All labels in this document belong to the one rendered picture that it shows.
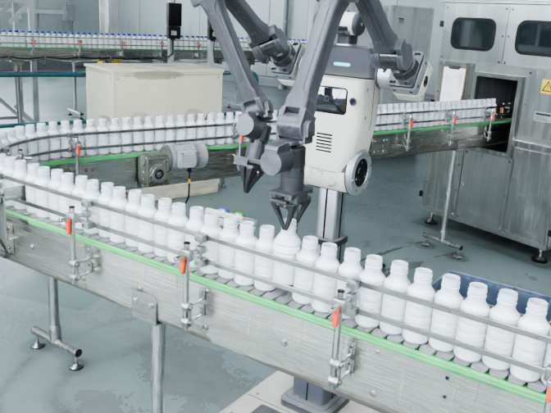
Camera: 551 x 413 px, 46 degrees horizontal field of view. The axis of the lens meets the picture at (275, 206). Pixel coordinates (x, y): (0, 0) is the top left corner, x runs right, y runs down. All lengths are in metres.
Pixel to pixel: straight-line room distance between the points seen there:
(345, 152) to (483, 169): 3.32
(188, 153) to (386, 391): 1.93
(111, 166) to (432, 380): 2.11
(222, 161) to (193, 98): 2.54
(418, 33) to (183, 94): 3.70
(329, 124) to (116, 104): 3.69
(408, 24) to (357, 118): 6.37
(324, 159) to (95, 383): 1.63
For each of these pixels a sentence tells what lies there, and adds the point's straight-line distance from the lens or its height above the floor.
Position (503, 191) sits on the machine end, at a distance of 5.29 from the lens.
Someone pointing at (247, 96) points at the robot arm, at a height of 1.45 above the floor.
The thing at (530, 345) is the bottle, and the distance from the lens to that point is 1.39.
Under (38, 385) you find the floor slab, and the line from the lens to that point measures 3.24.
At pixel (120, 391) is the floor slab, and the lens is 3.14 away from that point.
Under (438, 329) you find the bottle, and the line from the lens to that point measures 1.45.
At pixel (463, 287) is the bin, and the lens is 2.09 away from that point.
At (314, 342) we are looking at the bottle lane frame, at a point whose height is 0.93.
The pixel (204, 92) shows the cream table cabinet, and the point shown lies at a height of 0.97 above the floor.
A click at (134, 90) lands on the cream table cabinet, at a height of 1.01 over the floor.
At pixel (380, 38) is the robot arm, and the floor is 1.63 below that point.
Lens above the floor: 1.67
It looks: 16 degrees down
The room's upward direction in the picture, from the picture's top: 3 degrees clockwise
